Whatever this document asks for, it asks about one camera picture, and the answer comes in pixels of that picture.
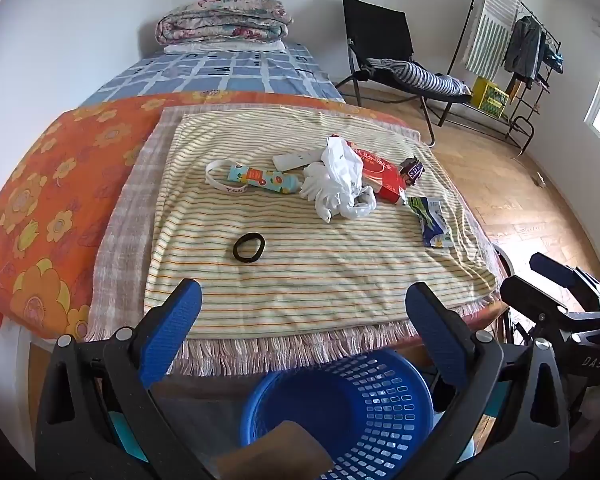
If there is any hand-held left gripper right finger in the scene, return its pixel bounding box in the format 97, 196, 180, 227
395, 282, 573, 480

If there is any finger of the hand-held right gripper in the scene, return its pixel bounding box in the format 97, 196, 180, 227
529, 252, 600, 311
499, 275, 600, 333

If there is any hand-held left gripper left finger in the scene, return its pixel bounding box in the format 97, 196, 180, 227
35, 278, 216, 480

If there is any black hair tie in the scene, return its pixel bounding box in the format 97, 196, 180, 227
232, 231, 266, 264

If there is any blue plastic basket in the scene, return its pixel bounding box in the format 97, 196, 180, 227
239, 349, 435, 480

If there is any green and white packet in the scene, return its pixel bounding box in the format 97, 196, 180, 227
406, 196, 453, 249

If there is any white wristband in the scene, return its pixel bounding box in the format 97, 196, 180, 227
205, 159, 253, 195

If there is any red box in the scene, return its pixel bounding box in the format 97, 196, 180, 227
347, 142, 408, 206

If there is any white plastic bag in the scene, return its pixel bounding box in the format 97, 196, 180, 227
300, 136, 378, 224

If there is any teal cloth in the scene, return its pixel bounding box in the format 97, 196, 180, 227
105, 400, 151, 466

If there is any striped yellow cloth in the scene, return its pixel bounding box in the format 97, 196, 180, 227
87, 105, 511, 378

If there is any yellow striped blanket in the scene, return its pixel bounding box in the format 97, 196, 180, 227
145, 109, 498, 341

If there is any black clothes rack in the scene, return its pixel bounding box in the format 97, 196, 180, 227
447, 0, 563, 153

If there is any brown cardboard piece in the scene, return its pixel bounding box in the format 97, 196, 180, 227
215, 420, 333, 480

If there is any chocolate bar wrapper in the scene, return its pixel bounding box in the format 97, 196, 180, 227
397, 157, 426, 186

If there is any teal tube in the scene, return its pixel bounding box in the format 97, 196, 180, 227
226, 166, 301, 196

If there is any yellow crate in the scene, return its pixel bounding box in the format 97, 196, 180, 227
470, 76, 511, 118

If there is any orange floral blanket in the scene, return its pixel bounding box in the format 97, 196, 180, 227
0, 89, 511, 346

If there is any blue garment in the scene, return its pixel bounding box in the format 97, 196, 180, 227
542, 42, 566, 73

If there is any dark jacket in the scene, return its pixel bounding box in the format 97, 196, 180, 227
502, 15, 548, 88

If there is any green striped towel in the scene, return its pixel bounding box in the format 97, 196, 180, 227
462, 0, 521, 76

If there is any blue checked bedsheet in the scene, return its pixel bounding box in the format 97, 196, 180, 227
75, 42, 343, 108

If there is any white folded sheet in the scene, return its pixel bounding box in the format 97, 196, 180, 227
162, 40, 286, 54

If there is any black folding chair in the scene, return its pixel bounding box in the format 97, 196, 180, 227
334, 0, 473, 146

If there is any folded floral quilt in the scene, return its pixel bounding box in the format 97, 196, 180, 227
155, 0, 293, 46

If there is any white bed frame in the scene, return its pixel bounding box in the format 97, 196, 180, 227
0, 320, 48, 456

